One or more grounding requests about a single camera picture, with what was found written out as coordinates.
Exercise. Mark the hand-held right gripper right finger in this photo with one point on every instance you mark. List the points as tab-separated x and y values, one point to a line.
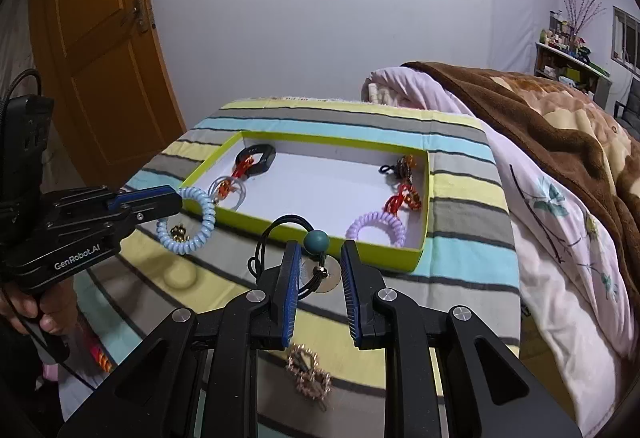
348	298

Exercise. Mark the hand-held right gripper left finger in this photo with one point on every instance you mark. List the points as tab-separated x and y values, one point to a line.
295	298

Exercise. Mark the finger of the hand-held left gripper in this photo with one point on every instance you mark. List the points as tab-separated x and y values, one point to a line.
150	204

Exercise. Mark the orange red knot charm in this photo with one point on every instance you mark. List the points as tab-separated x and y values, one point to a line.
400	200

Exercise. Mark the green cardboard box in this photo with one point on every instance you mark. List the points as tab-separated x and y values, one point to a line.
310	183

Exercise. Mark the black wristband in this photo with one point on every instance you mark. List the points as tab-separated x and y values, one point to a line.
265	150

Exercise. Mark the person's left hand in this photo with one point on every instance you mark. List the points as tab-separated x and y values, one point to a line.
25	310

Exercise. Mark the gold bead charm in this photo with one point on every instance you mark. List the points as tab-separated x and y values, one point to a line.
180	233

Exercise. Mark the wooden door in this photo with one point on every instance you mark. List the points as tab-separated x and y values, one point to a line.
100	93

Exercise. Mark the metal door latch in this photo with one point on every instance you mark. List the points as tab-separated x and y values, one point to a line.
140	13

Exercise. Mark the pink floral quilt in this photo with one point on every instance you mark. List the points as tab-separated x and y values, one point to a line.
550	243

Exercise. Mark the brown plush blanket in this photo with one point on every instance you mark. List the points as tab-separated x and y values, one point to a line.
550	118

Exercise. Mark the cluster of small bottles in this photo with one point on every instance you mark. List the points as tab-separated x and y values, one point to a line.
560	38

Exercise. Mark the black chair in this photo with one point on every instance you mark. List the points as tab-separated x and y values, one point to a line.
632	108

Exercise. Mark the purple flower branches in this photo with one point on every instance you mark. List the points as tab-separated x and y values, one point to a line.
580	13

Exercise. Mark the barred window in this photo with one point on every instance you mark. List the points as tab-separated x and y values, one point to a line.
625	38

